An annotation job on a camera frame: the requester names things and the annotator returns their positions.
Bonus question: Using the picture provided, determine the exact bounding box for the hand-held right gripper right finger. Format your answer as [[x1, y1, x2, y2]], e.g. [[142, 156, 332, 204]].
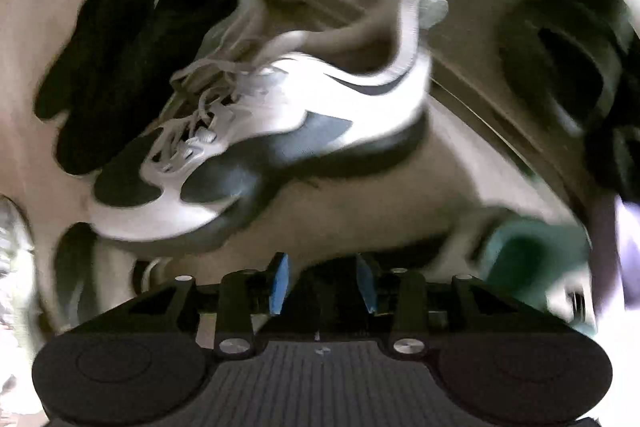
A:
[[355, 252, 546, 356]]

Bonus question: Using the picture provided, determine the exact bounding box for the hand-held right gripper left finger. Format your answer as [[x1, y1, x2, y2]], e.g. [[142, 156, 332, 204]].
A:
[[100, 252, 292, 356]]

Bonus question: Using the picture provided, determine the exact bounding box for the green black sneaker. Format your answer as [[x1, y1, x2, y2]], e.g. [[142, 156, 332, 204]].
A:
[[445, 206, 601, 338]]

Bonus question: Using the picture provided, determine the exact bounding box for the white dark-grey sneaker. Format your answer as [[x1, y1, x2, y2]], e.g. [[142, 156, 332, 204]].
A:
[[87, 0, 448, 253]]

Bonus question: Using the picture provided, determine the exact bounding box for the purple slide sandal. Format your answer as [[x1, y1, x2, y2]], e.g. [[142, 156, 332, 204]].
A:
[[607, 194, 640, 313]]

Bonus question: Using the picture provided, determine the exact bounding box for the person's left white sneaker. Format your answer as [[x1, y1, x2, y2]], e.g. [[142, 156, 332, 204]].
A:
[[0, 194, 38, 348]]

